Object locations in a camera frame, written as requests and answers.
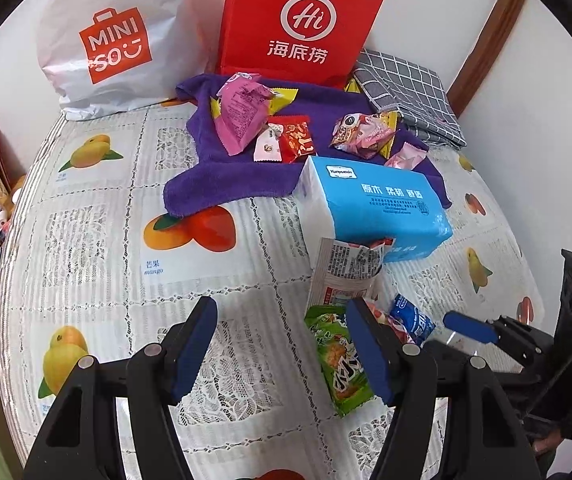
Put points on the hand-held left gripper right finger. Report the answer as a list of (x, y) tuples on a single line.
[(368, 355)]

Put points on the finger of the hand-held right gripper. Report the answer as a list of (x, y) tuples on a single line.
[(465, 327)]

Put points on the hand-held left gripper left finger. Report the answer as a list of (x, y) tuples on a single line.
[(196, 355)]

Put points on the green snack packet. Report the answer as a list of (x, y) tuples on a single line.
[(338, 360)]

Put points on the light pink snack packet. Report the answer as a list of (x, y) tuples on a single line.
[(267, 147)]

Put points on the red pink snack packet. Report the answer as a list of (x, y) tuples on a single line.
[(388, 322)]

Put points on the blue snack packet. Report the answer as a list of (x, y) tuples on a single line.
[(415, 322)]

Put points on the white red snack packet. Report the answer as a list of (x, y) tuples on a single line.
[(345, 270)]

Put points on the fruit print tablecloth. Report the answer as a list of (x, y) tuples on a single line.
[(91, 260)]

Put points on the blue tissue pack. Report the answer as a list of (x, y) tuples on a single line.
[(380, 210)]

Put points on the purple towel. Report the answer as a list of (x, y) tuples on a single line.
[(226, 180)]

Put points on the small pale pink packet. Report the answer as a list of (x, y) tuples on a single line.
[(405, 157)]

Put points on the pink packet round dark logo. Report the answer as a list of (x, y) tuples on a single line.
[(360, 132)]

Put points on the magenta pink snack packet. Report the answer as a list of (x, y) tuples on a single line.
[(238, 115)]

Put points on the grey checked cloth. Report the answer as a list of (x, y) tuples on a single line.
[(405, 80)]

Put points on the red paper bag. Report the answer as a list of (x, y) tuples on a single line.
[(251, 10)]

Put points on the white shopping bag orange logo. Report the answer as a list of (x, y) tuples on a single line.
[(61, 10)]

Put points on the wooden door frame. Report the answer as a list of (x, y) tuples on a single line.
[(495, 35)]

